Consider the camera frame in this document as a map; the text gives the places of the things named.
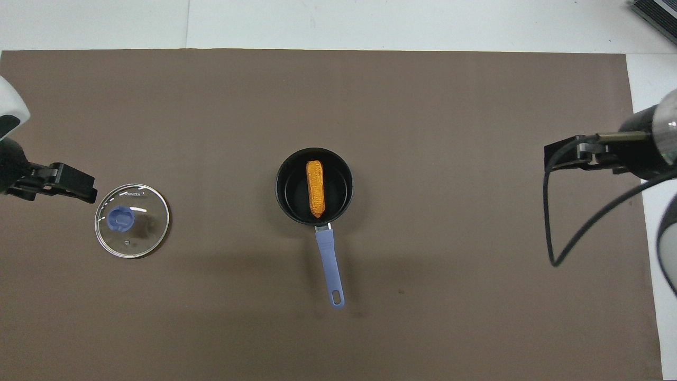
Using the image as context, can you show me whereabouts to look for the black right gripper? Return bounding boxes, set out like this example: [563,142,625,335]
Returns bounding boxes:
[544,107,673,182]

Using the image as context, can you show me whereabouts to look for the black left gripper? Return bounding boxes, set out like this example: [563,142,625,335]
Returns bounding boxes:
[0,136,99,205]

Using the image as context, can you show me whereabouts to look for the glass lid with blue knob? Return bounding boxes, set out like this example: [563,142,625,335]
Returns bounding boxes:
[94,183,171,259]

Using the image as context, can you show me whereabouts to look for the orange corn cob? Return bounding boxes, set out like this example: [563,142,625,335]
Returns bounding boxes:
[306,160,327,219]

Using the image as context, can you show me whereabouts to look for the brown table mat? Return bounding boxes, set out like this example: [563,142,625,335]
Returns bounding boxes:
[0,49,665,381]

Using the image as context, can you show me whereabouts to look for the black ribbed device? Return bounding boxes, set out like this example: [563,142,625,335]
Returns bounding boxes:
[628,0,677,47]

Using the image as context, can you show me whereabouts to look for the dark blue saucepan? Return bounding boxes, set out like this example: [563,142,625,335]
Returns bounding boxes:
[275,147,354,311]

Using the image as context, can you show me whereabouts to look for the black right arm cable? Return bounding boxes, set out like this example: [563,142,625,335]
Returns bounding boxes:
[543,131,677,268]

